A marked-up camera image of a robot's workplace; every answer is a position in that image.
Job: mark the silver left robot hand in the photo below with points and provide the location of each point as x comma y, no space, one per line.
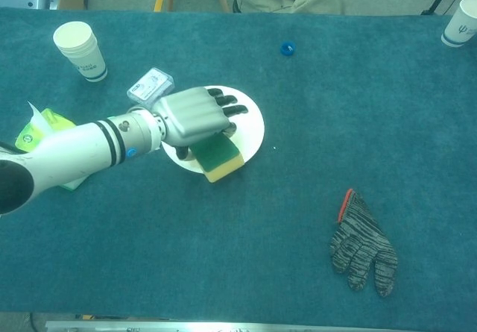
194,113

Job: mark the green yellow sponge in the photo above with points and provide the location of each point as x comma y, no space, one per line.
218,156

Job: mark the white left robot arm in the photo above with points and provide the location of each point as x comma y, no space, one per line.
74,149

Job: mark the round white plate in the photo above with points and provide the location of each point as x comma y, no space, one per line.
251,130

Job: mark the blue bottle cap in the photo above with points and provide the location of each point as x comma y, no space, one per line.
287,48

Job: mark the white lidded cup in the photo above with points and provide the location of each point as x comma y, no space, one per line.
80,54

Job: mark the teal felt table cover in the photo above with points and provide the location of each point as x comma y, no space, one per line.
238,242

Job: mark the yellow green tissue pack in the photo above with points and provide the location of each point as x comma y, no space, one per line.
56,121

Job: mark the grey striped knit glove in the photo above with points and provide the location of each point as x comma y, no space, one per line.
359,246

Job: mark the single white paper cup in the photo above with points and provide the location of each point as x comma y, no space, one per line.
462,22

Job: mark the aluminium frame rail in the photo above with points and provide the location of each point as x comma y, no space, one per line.
261,326

